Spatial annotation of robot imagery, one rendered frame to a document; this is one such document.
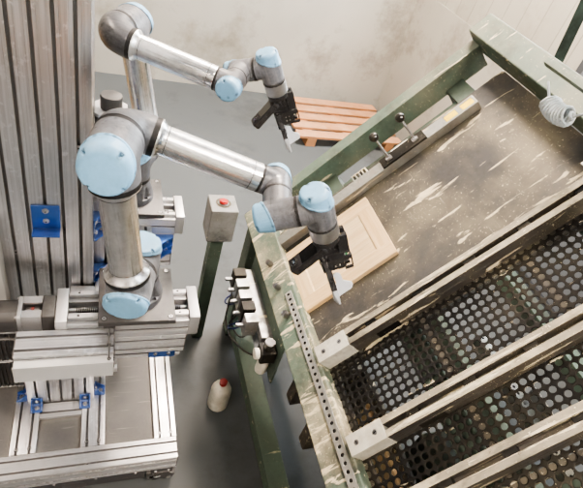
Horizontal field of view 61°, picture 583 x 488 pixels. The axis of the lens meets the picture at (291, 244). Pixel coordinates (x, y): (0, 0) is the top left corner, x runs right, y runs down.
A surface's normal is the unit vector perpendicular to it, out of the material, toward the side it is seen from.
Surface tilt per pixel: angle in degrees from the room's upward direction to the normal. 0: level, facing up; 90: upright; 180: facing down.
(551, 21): 90
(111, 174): 82
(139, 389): 0
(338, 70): 90
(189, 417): 0
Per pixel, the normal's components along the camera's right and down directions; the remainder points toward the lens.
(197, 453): 0.25, -0.73
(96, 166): 0.04, 0.56
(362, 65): 0.25, 0.69
